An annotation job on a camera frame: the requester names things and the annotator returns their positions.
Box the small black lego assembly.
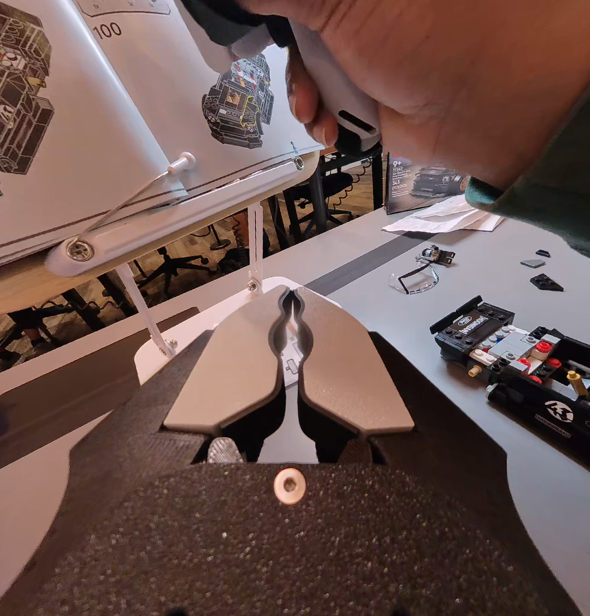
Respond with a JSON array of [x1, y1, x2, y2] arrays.
[[417, 245, 457, 268]]

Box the crumpled white paper bag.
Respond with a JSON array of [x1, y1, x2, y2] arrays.
[[381, 196, 506, 235]]

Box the lego car model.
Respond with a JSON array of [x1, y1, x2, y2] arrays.
[[430, 297, 590, 474]]

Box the lego instruction booklet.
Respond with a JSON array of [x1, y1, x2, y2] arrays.
[[0, 0, 325, 272]]

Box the black office chair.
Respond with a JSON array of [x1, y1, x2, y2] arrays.
[[274, 159, 365, 243]]

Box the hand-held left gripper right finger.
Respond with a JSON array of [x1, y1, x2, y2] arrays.
[[291, 284, 417, 453]]

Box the clear lego windshield piece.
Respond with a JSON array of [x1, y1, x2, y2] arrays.
[[389, 264, 441, 296]]

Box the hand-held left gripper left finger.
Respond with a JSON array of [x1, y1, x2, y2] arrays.
[[164, 286, 296, 453]]

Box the white stand rod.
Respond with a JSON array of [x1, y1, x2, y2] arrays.
[[113, 263, 177, 360], [244, 202, 266, 293]]

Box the lego set box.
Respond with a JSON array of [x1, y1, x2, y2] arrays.
[[385, 150, 470, 215]]

